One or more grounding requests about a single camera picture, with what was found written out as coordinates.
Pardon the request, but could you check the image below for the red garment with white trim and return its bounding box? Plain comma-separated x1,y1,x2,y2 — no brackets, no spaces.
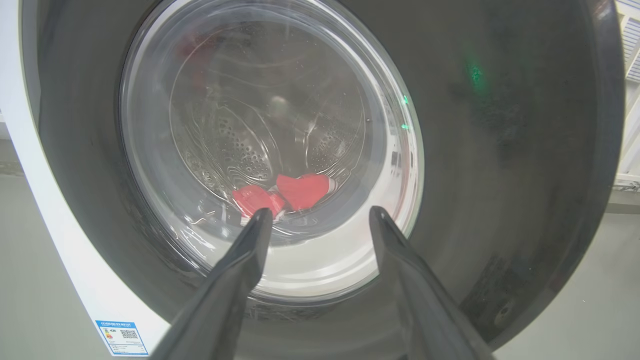
276,173,337,211

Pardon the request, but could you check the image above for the dark round glass washer door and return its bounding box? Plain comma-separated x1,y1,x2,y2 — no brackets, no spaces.
20,0,626,360

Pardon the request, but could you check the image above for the blue energy label sticker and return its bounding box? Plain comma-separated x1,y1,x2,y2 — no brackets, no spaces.
95,320,150,357

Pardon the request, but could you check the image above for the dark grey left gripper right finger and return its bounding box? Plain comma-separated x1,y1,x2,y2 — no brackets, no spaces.
369,206,496,360

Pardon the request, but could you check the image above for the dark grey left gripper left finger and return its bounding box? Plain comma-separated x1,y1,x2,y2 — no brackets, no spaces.
150,208,274,360

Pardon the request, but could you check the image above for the white front-load washing machine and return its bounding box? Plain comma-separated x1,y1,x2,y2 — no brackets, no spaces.
0,0,171,358

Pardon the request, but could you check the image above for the white metal railing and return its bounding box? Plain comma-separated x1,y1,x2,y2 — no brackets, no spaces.
613,0,640,193

